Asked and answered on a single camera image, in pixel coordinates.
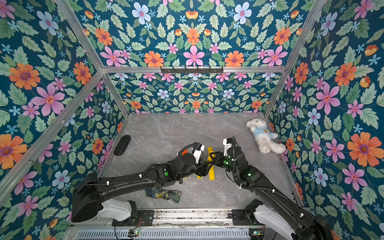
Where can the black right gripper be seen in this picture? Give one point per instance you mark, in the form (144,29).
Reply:
(217,157)

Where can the black oval pad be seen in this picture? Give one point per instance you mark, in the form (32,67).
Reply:
(122,145)

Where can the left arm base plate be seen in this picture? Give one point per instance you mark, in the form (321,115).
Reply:
(142,218)

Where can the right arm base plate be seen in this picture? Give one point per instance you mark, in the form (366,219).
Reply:
(242,218)

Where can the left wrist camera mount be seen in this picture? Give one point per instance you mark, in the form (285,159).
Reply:
(197,152)

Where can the white ventilation grille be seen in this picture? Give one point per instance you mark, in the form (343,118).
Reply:
(165,234)

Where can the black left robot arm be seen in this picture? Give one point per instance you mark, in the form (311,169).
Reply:
(92,191)

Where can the black hook rail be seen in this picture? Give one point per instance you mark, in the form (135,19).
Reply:
(191,70)

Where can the white teddy bear blue shirt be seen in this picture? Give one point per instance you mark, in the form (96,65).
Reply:
(264,138)

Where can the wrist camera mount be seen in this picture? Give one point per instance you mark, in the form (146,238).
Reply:
(197,152)
(228,143)

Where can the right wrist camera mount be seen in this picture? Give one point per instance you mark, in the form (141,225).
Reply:
(228,143)

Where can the dark floral cloth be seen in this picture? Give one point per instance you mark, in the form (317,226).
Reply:
(169,195)

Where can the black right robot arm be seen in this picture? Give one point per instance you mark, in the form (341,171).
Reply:
(272,208)

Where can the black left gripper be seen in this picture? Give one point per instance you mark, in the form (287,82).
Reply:
(205,171)

